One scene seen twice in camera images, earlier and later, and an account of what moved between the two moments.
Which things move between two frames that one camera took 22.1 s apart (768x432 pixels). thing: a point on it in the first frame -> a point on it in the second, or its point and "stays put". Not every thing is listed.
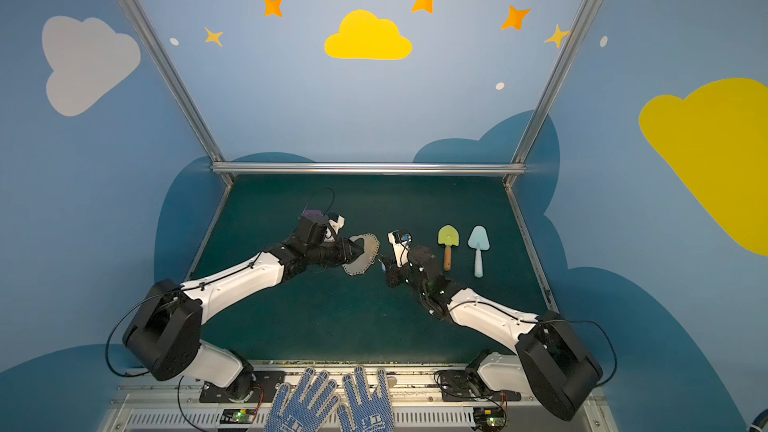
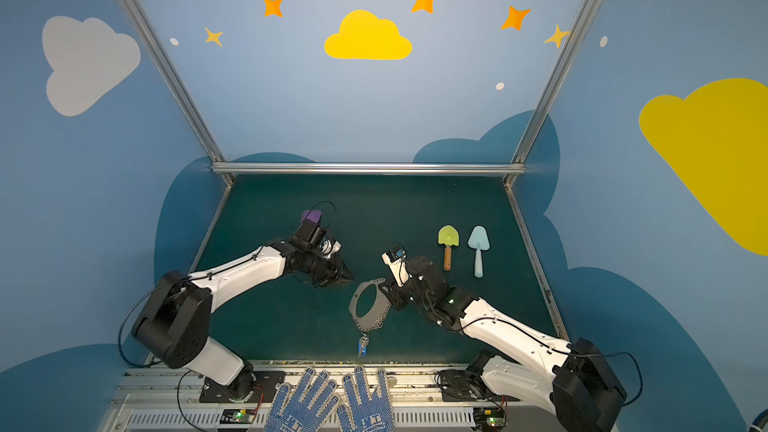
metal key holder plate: (361, 264) -> (380, 308)
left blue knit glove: (309, 412) stays put
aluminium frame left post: (164, 61) stays put
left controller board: (237, 416) stays put
